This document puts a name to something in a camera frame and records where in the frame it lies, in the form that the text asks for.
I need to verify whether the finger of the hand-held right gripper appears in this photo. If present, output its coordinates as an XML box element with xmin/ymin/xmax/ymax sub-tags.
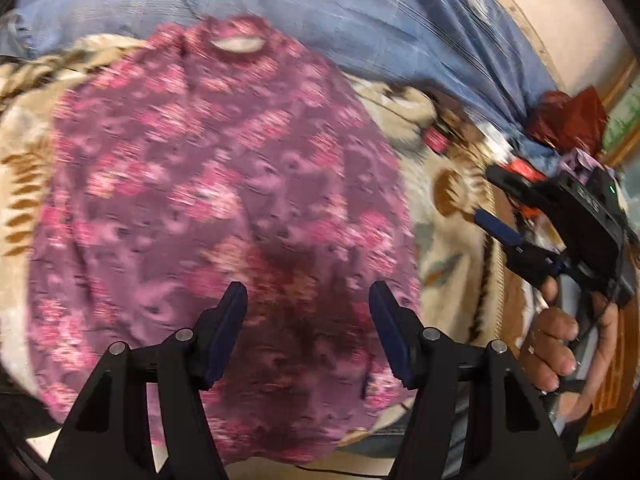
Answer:
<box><xmin>472</xmin><ymin>209</ymin><xmax>568</xmax><ymax>288</ymax></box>
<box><xmin>486</xmin><ymin>164</ymin><xmax>551</xmax><ymax>208</ymax></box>

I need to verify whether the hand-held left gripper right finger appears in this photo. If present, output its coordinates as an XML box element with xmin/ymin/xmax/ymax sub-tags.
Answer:
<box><xmin>369</xmin><ymin>281</ymin><xmax>572</xmax><ymax>480</ymax></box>

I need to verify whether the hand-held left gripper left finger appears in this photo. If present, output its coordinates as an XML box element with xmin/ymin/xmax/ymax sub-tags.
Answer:
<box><xmin>47</xmin><ymin>282</ymin><xmax>248</xmax><ymax>480</ymax></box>

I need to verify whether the purple floral garment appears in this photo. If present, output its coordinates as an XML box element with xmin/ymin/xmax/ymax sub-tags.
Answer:
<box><xmin>27</xmin><ymin>14</ymin><xmax>422</xmax><ymax>465</ymax></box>

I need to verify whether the person's right hand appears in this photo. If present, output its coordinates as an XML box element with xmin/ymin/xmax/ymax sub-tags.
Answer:
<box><xmin>520</xmin><ymin>276</ymin><xmax>622</xmax><ymax>396</ymax></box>

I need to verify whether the beige printed blanket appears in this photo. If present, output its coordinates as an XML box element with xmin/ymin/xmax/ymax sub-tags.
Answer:
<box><xmin>0</xmin><ymin>34</ymin><xmax>568</xmax><ymax>466</ymax></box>

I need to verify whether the dark red cloth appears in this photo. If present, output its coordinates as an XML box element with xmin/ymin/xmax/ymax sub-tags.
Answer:
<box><xmin>526</xmin><ymin>86</ymin><xmax>610</xmax><ymax>162</ymax></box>

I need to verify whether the blue plaid cloth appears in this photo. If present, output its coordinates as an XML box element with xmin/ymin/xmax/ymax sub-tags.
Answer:
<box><xmin>0</xmin><ymin>0</ymin><xmax>560</xmax><ymax>173</ymax></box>

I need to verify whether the wooden window frame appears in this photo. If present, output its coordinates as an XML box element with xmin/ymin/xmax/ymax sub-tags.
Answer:
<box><xmin>597</xmin><ymin>57</ymin><xmax>640</xmax><ymax>173</ymax></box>

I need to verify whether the black cable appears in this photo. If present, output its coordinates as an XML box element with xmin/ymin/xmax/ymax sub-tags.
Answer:
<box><xmin>294</xmin><ymin>464</ymin><xmax>392</xmax><ymax>480</ymax></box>

